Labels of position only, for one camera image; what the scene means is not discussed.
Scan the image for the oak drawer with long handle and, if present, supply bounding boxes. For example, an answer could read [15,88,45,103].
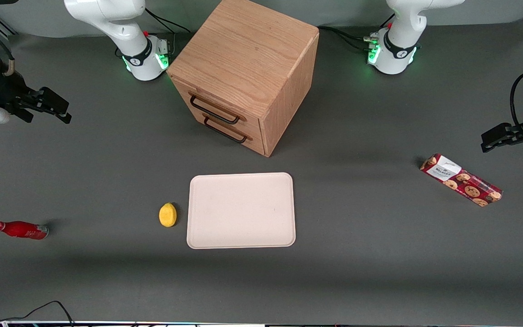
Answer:
[172,78,262,137]

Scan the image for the long black drawer handle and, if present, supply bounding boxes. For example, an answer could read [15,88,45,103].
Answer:
[190,94,241,125]

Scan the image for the oak wooden drawer cabinet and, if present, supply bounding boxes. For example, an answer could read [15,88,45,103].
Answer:
[166,0,320,158]

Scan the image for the red cookie box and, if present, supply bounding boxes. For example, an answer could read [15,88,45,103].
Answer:
[419,154,503,208]

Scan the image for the red bottle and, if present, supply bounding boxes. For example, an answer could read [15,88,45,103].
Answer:
[0,221,49,240]

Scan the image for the yellow lemon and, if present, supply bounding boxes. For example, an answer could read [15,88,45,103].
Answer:
[159,203,178,228]

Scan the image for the beige rectangular tray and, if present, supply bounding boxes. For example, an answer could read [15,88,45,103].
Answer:
[186,172,296,249]

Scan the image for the black cables at right arm base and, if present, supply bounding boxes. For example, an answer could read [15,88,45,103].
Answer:
[145,7,192,46]

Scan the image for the black cables at arm base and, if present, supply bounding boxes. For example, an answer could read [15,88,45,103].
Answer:
[145,7,192,46]
[318,14,396,51]

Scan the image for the short black drawer handle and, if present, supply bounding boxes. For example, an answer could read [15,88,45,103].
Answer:
[203,117,247,144]

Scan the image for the black cables at left arm base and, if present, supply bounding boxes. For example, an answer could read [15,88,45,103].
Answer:
[318,14,396,51]

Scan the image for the oak drawer with short handle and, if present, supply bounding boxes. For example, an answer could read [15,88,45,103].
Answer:
[193,110,266,156]

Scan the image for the black cable at table edge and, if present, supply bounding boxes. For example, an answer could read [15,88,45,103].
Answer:
[0,300,75,327]

